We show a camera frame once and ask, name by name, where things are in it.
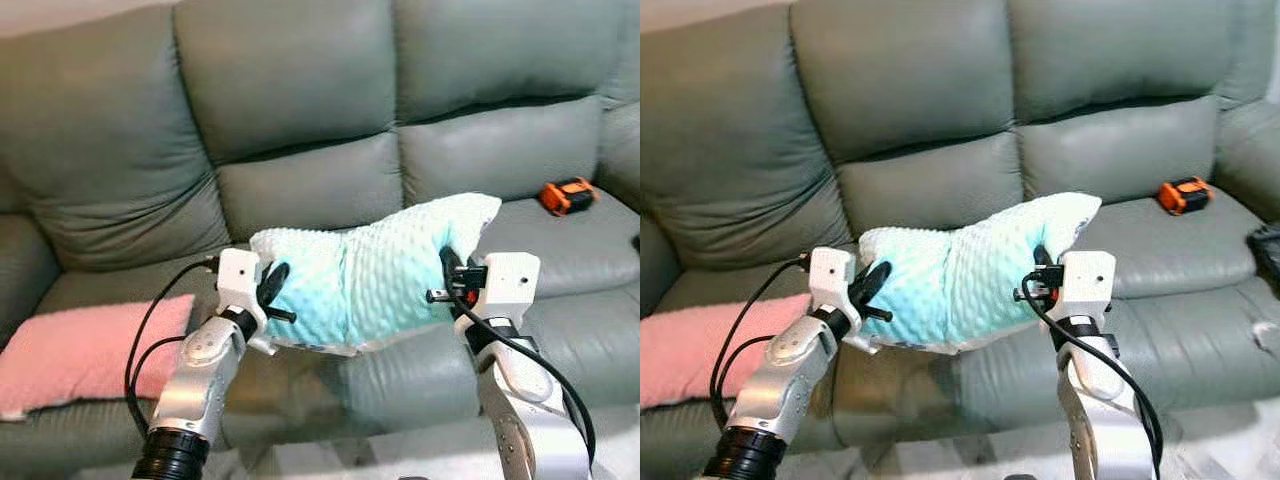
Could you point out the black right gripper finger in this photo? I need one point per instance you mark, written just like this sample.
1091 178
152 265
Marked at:
452 266
1044 258
1026 295
440 295

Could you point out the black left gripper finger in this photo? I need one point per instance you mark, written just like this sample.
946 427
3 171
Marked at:
278 282
284 315
880 314
878 280

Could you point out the teal dotted pillow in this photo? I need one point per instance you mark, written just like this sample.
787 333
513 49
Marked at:
380 275
985 275

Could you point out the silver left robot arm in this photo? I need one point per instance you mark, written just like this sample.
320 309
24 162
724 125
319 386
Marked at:
785 370
200 375

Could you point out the pink pillow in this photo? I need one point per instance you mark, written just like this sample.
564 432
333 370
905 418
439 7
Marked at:
90 350
715 345

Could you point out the green leather sofa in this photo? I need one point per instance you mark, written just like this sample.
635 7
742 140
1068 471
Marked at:
300 90
920 90

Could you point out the orange black tape measure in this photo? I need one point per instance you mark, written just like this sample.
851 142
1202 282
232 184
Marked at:
1186 195
568 196

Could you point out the black object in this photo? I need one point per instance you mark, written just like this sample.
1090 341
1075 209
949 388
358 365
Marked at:
1266 248

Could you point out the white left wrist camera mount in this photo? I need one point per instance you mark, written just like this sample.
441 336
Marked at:
830 280
238 280

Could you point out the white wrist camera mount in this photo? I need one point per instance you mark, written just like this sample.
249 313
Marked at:
238 280
1088 282
830 280
512 285

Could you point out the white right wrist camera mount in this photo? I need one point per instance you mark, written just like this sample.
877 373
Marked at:
512 285
1088 282

